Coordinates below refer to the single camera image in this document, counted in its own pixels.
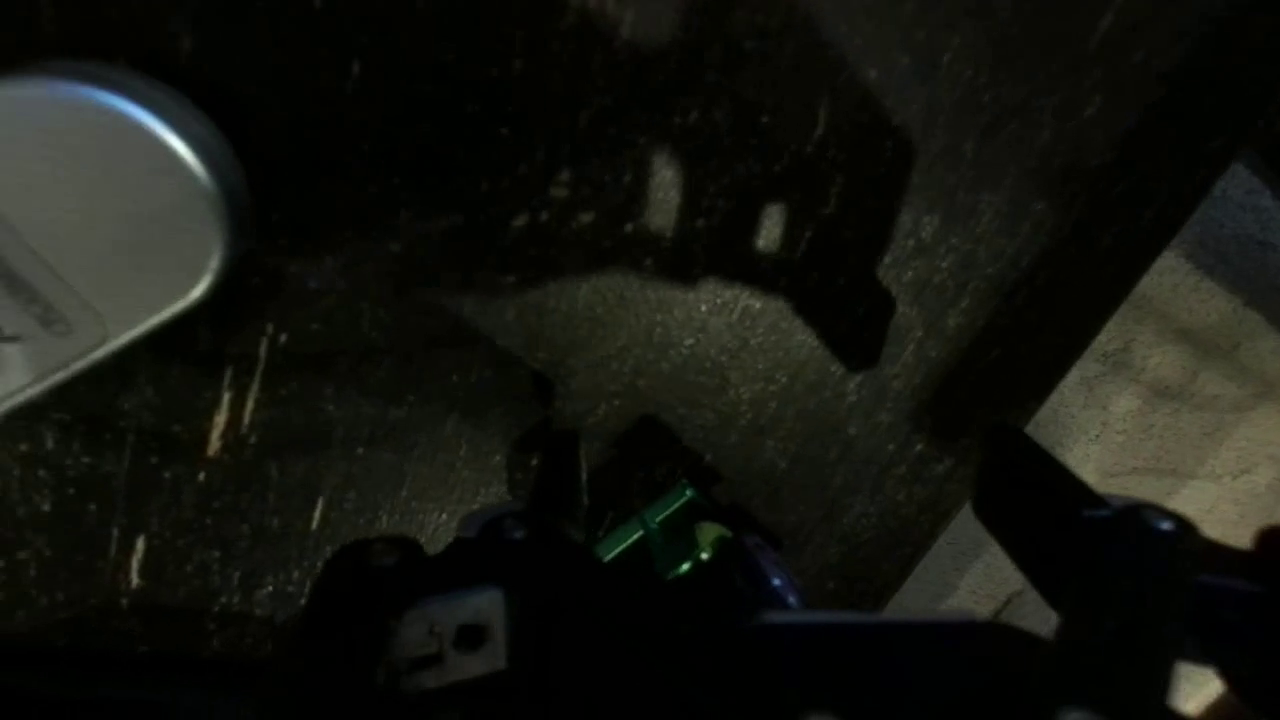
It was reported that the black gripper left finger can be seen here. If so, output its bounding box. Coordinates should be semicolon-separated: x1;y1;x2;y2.
304;415;594;699

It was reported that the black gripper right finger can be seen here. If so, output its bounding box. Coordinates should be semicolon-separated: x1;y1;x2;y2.
973;423;1280;720

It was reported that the white bag-lined bucket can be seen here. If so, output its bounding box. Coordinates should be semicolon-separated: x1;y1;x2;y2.
0;72;249;415

